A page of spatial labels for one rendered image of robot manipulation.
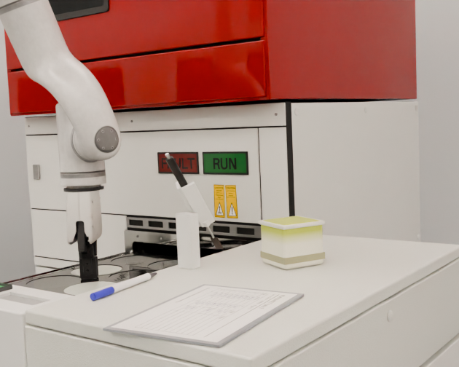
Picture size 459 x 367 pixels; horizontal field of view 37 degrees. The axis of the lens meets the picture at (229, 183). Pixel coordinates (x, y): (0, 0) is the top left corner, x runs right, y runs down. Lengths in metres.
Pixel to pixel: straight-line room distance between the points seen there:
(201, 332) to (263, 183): 0.68
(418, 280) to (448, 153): 1.76
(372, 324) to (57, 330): 0.39
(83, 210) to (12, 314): 0.40
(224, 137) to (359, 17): 0.46
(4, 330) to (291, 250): 0.41
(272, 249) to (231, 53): 0.46
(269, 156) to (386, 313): 0.53
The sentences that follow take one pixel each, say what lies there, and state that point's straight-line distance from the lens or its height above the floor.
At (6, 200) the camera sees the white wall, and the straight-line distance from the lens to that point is 4.60.
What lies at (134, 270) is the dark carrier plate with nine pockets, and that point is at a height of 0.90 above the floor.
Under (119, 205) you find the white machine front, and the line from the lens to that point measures 1.64.
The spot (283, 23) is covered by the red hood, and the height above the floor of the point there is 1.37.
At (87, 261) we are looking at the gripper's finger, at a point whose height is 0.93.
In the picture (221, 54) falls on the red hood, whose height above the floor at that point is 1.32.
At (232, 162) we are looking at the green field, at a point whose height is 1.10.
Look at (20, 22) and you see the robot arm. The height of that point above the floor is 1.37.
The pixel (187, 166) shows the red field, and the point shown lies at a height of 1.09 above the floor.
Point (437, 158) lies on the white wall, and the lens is 2.78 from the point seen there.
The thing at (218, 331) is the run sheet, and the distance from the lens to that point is 0.73.
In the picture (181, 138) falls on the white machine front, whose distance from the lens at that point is 1.49.
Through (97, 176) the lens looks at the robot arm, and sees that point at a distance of 1.27.
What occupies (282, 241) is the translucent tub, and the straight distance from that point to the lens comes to 1.00.
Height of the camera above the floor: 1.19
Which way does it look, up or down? 5 degrees down
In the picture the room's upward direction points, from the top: 2 degrees counter-clockwise
